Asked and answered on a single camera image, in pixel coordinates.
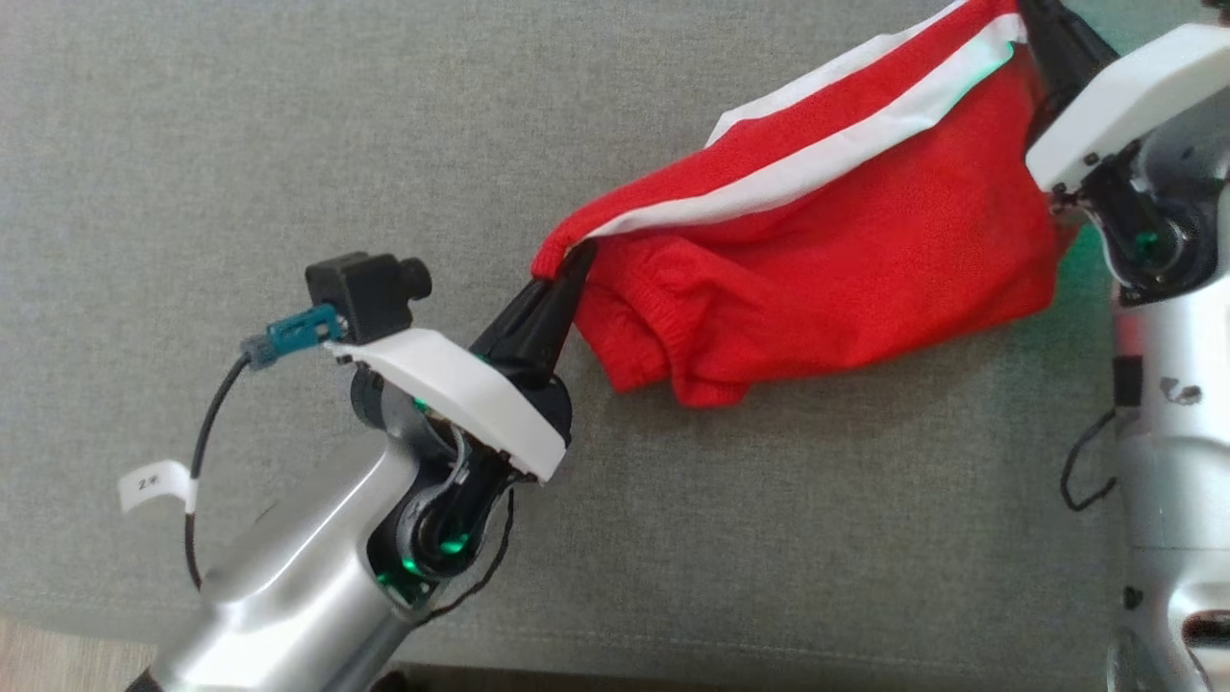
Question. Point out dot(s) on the red shorts white stripes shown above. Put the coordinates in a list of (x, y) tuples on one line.
[(865, 240)]

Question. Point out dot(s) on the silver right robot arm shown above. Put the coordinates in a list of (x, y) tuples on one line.
[(1172, 481)]

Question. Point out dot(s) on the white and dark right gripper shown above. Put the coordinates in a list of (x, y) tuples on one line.
[(1153, 144)]

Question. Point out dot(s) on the large grey sofa seat cushion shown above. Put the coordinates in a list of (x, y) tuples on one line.
[(288, 144)]

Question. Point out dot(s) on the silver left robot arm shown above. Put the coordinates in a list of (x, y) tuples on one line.
[(288, 577)]

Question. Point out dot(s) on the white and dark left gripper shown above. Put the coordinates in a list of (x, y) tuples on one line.
[(452, 384)]

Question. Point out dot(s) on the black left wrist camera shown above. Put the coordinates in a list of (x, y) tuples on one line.
[(365, 293)]

